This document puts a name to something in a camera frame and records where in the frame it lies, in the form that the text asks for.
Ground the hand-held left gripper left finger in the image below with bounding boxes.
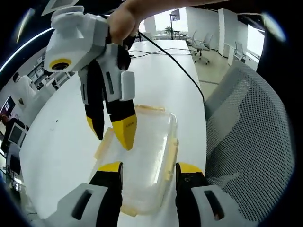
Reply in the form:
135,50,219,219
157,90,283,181
47,161,124,227

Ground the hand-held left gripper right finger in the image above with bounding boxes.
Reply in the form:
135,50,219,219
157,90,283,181
175,162,255,227

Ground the clear yellow-clipped container lid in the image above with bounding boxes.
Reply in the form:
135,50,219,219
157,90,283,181
89,104,179,217

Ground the person's right hand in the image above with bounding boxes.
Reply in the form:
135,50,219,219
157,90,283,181
107,0,145,46

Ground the ceiling air vent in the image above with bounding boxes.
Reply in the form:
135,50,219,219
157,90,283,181
41,0,80,17

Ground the curved ceiling light strip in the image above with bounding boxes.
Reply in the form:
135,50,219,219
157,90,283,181
0,26,54,73

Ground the grey mesh office chair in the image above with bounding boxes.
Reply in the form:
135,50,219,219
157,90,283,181
204,60,297,225

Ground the small dark monitor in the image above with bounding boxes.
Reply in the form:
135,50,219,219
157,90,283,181
0,95,16,114

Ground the stand with small screen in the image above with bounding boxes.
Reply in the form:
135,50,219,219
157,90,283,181
169,9,181,40

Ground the thin black table cable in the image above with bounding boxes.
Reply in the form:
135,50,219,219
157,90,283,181
129,48,198,59

